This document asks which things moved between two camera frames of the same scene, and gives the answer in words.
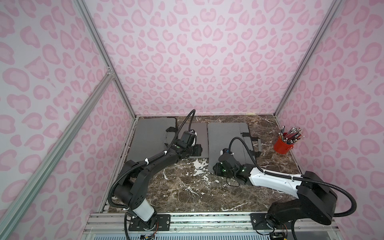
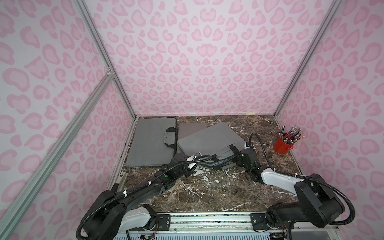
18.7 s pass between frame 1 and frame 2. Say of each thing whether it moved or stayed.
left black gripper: moved
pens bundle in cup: stayed
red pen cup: stayed
